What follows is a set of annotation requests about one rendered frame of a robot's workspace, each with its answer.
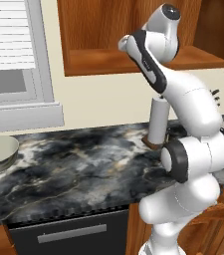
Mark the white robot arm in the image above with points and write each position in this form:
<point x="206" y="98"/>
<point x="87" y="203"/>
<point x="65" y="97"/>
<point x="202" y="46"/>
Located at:
<point x="193" y="109"/>

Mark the wooden cabinet door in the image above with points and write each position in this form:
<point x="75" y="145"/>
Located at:
<point x="221" y="26"/>

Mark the wooden paper towel stand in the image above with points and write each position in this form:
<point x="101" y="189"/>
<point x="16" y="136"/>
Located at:
<point x="151" y="143"/>

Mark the white paper towel roll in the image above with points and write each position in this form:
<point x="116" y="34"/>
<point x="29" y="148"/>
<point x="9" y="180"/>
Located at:
<point x="159" y="119"/>

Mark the white framed window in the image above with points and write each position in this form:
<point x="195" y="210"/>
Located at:
<point x="45" y="66"/>

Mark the black dishwasher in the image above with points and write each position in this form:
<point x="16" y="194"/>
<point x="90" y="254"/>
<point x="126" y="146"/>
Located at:
<point x="77" y="244"/>

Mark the white window blind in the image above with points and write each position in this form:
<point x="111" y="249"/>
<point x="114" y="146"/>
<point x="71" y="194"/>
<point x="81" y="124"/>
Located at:
<point x="7" y="33"/>

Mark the wooden wall cabinet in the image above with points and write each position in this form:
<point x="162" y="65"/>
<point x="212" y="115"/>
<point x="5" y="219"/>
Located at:
<point x="100" y="40"/>

